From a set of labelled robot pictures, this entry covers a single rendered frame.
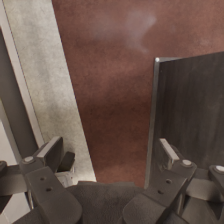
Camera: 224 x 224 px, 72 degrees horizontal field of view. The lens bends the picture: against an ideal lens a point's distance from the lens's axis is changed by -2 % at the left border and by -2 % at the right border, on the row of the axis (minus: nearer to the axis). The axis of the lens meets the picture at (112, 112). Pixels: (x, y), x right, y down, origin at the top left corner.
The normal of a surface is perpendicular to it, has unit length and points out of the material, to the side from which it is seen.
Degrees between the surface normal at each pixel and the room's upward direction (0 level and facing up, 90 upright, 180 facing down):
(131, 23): 0
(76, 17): 0
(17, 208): 90
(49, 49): 0
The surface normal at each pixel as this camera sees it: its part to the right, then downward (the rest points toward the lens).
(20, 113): -0.01, 0.25
